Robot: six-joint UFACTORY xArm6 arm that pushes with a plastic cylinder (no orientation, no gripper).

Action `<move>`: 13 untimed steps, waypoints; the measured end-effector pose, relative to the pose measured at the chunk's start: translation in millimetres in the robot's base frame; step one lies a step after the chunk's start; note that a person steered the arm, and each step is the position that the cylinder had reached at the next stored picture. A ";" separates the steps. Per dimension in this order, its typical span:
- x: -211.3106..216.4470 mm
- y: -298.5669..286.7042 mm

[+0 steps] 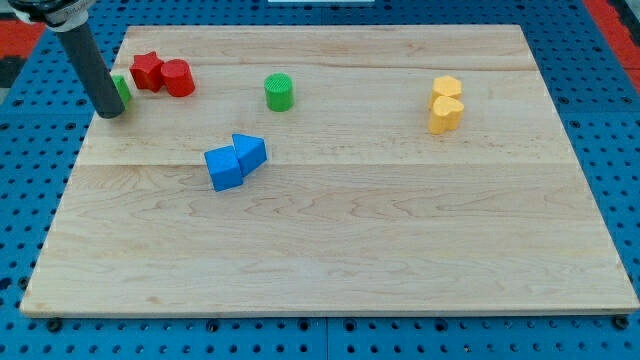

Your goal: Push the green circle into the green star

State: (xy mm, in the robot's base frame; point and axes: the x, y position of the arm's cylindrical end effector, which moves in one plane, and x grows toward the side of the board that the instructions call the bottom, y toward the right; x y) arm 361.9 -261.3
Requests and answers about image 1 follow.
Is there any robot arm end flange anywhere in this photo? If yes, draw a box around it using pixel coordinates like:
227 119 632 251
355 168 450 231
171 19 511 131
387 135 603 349
8 0 96 32

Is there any red star block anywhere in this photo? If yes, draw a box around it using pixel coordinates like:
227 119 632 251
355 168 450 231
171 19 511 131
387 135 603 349
129 51 164 92

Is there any green star block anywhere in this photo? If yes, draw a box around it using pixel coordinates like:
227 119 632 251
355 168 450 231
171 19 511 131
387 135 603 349
111 74 131 106

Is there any light wooden board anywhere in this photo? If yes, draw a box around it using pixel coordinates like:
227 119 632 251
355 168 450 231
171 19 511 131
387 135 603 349
21 25 639 318

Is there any blue triangle block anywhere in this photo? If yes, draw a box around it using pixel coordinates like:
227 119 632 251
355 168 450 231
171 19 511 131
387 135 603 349
232 133 267 177

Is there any blue cube block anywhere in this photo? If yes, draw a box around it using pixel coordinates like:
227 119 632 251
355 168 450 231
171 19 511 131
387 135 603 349
204 146 244 192

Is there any green cylinder block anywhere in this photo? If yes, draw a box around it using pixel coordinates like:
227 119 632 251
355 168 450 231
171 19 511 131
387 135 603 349
263 73 295 112

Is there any yellow heart block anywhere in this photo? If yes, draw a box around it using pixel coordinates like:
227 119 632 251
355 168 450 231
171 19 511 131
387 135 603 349
428 96 465 135

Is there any yellow hexagon block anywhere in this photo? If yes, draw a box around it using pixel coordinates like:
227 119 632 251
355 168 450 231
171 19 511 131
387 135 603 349
429 75 463 107

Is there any red cylinder block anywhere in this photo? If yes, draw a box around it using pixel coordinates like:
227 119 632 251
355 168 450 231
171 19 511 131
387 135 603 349
161 59 195 97

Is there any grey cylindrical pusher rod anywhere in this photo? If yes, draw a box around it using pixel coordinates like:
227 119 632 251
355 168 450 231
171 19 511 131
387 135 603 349
57 23 125 119

